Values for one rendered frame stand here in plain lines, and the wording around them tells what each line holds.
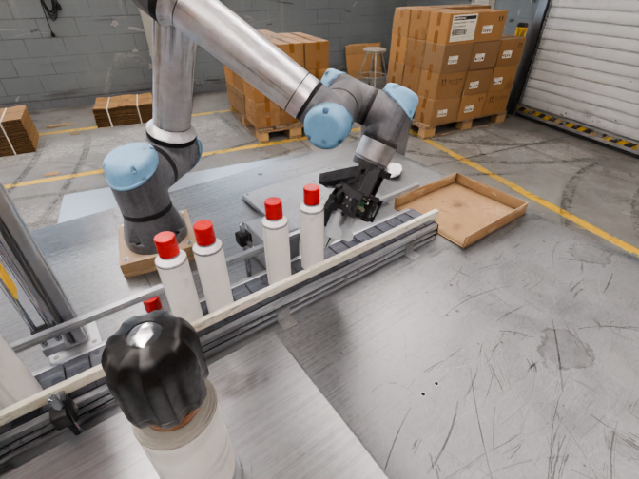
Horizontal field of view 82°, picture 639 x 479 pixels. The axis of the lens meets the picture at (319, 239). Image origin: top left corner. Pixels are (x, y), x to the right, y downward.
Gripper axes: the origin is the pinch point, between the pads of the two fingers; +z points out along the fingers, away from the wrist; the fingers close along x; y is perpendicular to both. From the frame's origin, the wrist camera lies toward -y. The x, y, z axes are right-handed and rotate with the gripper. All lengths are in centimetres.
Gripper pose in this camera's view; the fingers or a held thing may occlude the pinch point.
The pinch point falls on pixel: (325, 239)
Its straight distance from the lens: 83.6
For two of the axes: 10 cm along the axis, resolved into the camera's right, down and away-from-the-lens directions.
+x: 7.0, 1.1, 7.0
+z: -4.1, 8.7, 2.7
